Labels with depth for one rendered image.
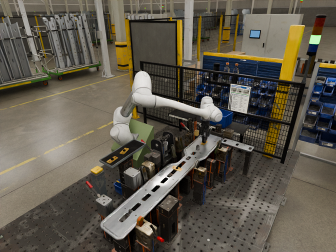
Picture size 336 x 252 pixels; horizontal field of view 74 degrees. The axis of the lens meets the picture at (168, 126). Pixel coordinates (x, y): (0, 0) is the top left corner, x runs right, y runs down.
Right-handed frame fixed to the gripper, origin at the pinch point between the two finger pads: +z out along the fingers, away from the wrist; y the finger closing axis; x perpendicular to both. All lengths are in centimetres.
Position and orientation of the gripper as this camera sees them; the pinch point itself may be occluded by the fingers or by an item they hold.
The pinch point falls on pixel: (204, 139)
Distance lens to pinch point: 213.4
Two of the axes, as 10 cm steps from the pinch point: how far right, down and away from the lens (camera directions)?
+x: 5.8, -3.8, 7.2
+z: 0.1, 8.9, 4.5
